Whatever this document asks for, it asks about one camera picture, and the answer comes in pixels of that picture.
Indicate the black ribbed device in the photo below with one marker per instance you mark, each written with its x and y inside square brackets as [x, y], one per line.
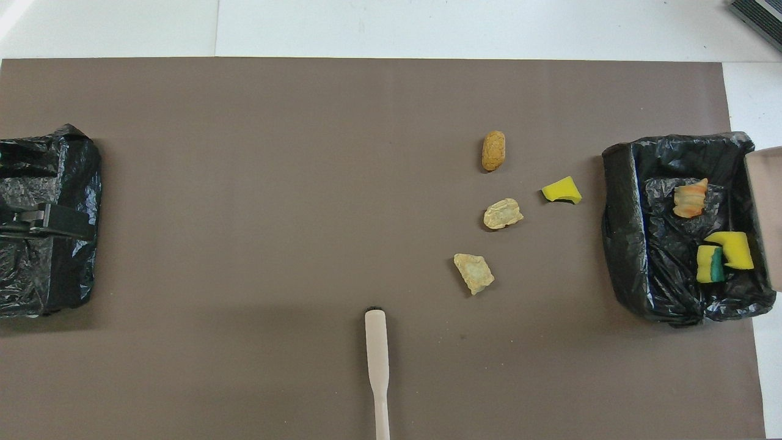
[763, 15]

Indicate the brown table mat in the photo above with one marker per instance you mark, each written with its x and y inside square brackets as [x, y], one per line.
[244, 153]

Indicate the yellow green sponge piece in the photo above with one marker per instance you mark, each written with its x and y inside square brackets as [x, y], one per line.
[708, 266]

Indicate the beige hand brush black bristles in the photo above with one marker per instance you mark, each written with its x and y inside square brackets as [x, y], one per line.
[377, 354]

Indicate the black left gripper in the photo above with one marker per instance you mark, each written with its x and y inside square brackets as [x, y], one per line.
[24, 229]

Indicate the pale yellow lump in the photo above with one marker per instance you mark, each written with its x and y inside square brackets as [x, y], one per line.
[503, 214]

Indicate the bin lined with black bag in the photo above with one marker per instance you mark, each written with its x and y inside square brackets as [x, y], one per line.
[647, 244]
[49, 275]

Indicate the beige plastic dustpan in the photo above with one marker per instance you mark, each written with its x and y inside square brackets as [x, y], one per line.
[767, 214]

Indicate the beige orange rock chunk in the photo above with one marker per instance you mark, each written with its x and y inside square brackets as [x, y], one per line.
[690, 200]

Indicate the brown oval bread roll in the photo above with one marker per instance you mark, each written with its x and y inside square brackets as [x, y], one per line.
[493, 151]

